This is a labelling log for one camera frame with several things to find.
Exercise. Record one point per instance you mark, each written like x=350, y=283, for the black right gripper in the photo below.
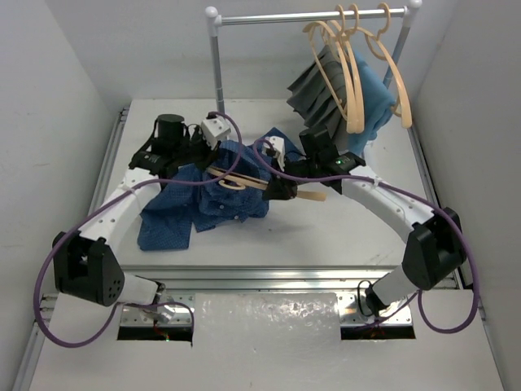
x=281, y=188

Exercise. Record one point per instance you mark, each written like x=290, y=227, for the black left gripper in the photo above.
x=202, y=154

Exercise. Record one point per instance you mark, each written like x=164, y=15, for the beige hanger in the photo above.
x=401, y=108
x=241, y=182
x=354, y=81
x=332, y=59

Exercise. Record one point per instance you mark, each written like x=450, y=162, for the blue plaid shirt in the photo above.
x=167, y=220

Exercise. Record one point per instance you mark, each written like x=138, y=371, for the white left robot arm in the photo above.
x=84, y=262

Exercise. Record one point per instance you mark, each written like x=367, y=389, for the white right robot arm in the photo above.
x=432, y=247

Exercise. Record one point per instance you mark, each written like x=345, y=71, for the grey hanging garment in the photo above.
x=312, y=101

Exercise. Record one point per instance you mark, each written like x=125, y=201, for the metal clothes rack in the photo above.
x=215, y=21

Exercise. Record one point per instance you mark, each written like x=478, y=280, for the light blue hanging garment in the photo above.
x=377, y=100

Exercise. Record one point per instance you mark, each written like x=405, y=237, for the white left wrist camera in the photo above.
x=214, y=131

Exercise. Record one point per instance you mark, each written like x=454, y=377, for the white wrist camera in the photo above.
x=274, y=147
x=214, y=131

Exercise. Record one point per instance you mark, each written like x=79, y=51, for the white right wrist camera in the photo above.
x=274, y=147

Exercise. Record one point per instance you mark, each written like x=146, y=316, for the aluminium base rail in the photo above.
x=299, y=246

